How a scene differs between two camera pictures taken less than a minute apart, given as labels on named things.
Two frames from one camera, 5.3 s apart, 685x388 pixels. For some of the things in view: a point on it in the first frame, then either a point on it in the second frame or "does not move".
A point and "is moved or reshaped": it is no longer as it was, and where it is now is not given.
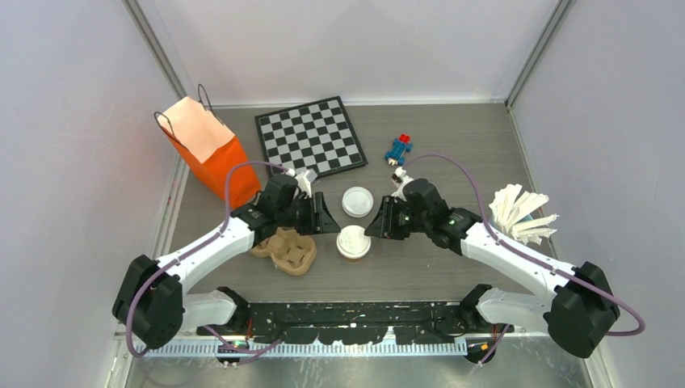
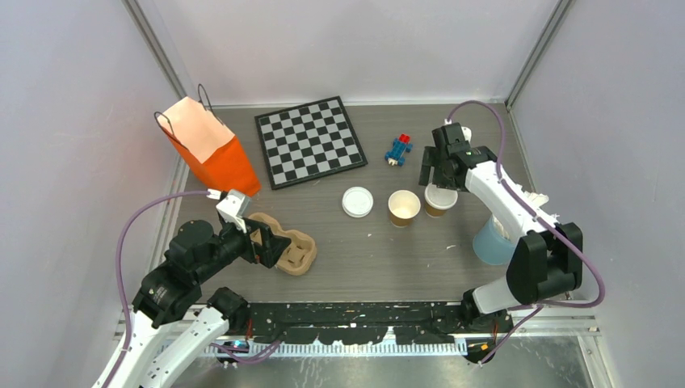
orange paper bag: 211,147 does not move
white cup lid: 352,242 is moved or reshaped
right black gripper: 382,225 → 432,158
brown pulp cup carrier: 291,252 does not move
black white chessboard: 316,138 does not move
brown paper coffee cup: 354,260 is moved or reshaped
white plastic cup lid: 357,201 does not move
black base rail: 357,323 does not move
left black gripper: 320,221 → 272,246
